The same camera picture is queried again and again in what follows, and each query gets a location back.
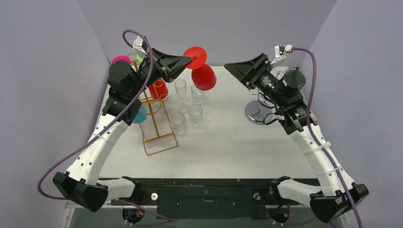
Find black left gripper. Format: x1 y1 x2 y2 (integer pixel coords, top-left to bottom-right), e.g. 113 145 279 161
129 48 192 98

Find clear champagne flute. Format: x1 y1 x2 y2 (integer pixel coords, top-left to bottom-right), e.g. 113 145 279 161
174 79 189 114

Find red plastic wine glass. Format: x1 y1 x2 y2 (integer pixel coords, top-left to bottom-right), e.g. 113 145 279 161
183 46 217 91
149 79 168 100

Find clear glass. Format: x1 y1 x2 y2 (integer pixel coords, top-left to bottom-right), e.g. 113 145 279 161
171 113 186 135
188 104 203 126
191 84 204 105

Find cyan plastic wine glass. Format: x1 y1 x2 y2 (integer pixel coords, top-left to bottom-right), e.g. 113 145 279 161
132 106 148 124

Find gold wire glass rack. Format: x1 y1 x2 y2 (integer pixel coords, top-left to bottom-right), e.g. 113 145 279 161
137 87 179 156

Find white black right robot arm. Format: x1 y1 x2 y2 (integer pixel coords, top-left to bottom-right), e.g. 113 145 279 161
224 54 369 223

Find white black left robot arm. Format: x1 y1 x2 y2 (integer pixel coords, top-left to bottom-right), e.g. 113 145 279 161
53 48 193 212

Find green plastic wine glass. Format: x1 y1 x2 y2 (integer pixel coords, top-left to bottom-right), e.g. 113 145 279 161
136 55 143 63

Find chrome round glass rack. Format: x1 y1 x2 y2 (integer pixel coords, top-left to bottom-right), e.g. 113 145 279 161
244 88 277 125

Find magenta plastic wine glass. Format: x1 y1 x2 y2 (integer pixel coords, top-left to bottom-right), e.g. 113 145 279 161
111 55 131 64

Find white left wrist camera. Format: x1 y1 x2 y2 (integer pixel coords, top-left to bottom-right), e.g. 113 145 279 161
133 36 148 59

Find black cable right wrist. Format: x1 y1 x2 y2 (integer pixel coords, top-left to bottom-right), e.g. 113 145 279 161
257 93 284 126

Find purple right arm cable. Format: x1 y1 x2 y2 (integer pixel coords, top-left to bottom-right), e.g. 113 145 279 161
291 46 364 228

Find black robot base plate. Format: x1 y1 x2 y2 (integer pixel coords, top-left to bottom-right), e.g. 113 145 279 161
125 178 298 220

